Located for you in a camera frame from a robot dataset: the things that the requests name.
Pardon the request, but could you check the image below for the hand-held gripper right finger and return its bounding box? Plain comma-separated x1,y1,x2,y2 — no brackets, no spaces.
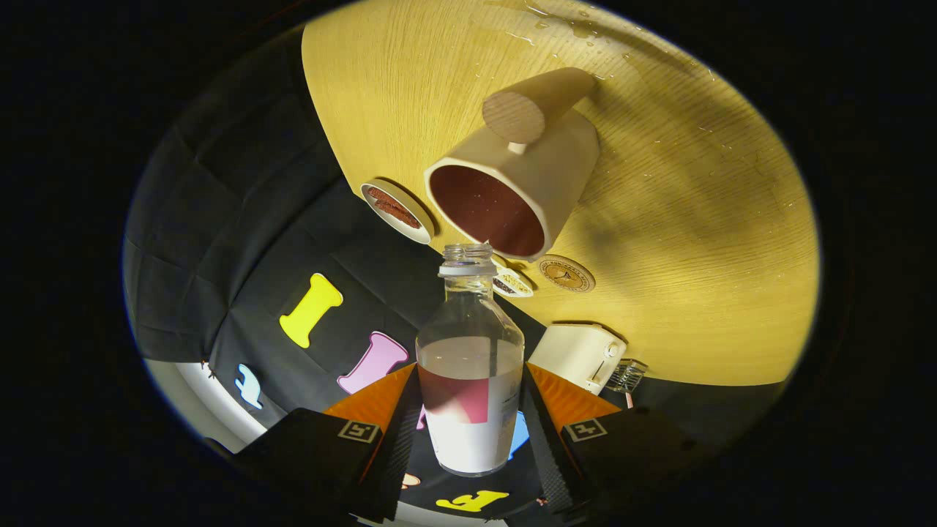
521,362,703,524

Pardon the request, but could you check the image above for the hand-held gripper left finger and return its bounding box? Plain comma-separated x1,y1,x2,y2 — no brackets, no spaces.
234,362,424,522

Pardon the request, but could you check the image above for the clear juice bottle pink label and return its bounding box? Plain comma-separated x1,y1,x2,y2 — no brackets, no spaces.
415,243,526,478

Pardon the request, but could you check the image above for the round cork coaster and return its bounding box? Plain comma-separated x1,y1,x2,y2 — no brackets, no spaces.
539,254,596,294

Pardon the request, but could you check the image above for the cream cup with wooden handle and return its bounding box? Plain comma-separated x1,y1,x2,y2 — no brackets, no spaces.
424,67,601,263

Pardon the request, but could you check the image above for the cream toaster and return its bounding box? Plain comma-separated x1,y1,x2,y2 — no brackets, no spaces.
527,323,628,396

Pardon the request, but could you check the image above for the white divided grain dish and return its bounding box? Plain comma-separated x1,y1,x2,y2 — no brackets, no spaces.
490,256,535,299

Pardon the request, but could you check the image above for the white oval plate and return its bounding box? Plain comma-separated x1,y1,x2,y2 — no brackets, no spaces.
359,179,436,245

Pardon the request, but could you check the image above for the red meat piece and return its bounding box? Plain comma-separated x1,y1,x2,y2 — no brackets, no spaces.
367,187,411,213
377,202,422,229

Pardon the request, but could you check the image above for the wooden table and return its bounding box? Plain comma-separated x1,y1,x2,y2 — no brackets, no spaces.
302,0,821,387

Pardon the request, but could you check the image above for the small metal wire basket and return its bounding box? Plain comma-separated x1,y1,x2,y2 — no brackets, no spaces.
606,359,649,396

